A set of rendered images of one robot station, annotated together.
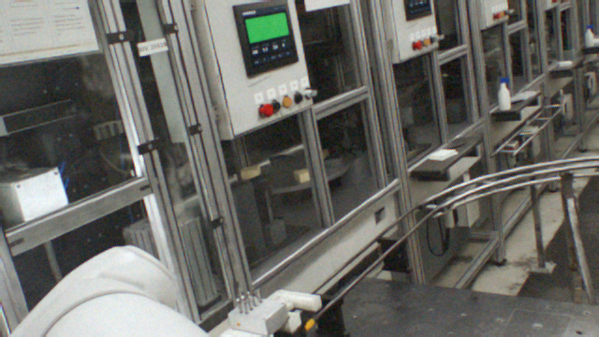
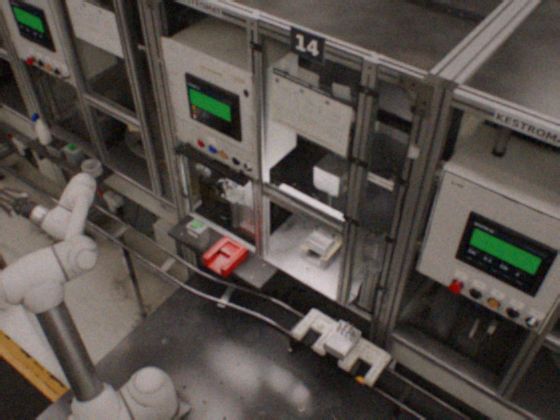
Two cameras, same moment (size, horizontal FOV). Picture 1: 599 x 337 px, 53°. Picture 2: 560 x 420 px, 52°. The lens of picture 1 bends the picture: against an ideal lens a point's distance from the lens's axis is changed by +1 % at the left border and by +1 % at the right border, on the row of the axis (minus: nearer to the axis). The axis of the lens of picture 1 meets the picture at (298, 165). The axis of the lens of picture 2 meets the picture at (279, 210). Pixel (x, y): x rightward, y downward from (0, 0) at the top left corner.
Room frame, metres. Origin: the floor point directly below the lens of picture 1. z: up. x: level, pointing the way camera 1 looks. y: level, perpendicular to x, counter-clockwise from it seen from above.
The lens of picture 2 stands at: (1.17, -1.03, 2.86)
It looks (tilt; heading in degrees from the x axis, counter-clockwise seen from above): 45 degrees down; 89
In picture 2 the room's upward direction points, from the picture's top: straight up
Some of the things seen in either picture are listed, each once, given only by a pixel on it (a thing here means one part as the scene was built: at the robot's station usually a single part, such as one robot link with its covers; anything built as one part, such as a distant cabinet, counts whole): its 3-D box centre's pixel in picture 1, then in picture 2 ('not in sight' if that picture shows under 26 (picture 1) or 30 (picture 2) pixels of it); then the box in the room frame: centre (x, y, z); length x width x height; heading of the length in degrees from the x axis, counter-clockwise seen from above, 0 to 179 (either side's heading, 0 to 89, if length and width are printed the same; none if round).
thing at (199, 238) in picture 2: not in sight; (199, 233); (0.85, 0.69, 0.97); 0.08 x 0.08 x 0.12; 52
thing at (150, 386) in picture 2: not in sight; (150, 393); (0.71, 0.00, 0.85); 0.18 x 0.16 x 0.22; 32
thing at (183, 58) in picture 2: not in sight; (230, 96); (1.02, 0.82, 1.60); 0.42 x 0.29 x 0.46; 142
